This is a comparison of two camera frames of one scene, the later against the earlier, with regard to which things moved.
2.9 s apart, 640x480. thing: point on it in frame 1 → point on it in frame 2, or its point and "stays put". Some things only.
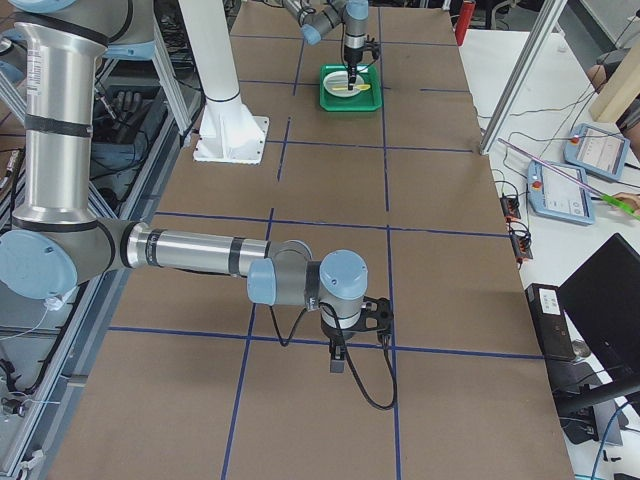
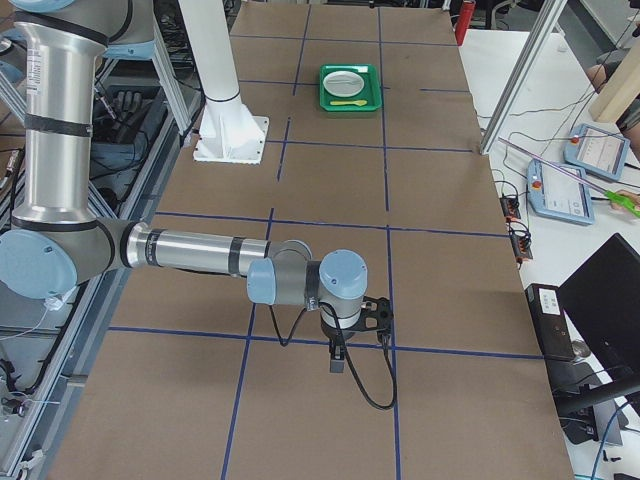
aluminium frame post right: (522, 75) stays put
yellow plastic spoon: (363, 87) → (356, 102)
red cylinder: (464, 20) stays put
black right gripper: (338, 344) stays put
